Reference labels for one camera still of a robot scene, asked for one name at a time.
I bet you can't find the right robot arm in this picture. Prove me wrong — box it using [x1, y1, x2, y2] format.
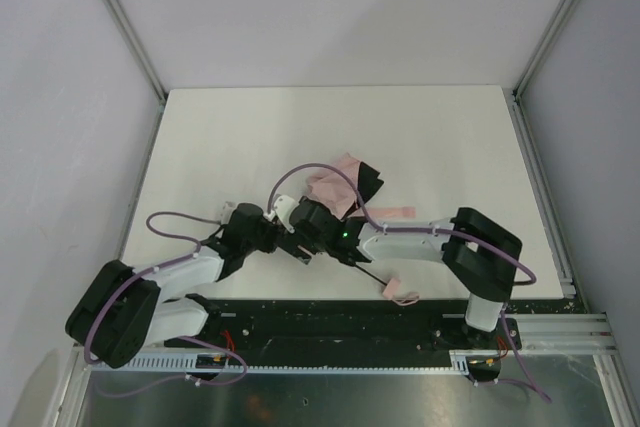
[272, 196, 522, 334]

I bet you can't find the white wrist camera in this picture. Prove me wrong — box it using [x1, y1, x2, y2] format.
[263, 194, 298, 225]
[213, 201, 236, 225]

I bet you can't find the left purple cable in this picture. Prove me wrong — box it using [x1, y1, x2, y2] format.
[82, 210, 224, 366]

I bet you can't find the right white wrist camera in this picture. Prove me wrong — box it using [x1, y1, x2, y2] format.
[263, 194, 298, 225]

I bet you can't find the right aluminium corner post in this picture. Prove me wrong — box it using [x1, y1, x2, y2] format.
[514, 0, 611, 98]

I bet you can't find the grey cable duct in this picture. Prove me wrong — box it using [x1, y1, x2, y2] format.
[91, 350, 499, 376]

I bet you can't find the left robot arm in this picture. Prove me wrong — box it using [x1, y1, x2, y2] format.
[64, 203, 279, 369]

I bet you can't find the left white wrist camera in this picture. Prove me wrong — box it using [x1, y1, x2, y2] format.
[213, 201, 236, 225]

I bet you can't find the left aluminium corner post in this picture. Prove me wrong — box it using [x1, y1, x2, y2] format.
[74, 0, 169, 101]

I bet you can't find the aluminium corner post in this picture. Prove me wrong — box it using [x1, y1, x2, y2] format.
[74, 0, 169, 101]
[514, 0, 611, 98]

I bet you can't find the pink folding umbrella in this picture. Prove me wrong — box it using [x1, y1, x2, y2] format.
[305, 153, 420, 307]

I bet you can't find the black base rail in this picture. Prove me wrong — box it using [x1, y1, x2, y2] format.
[196, 299, 522, 367]

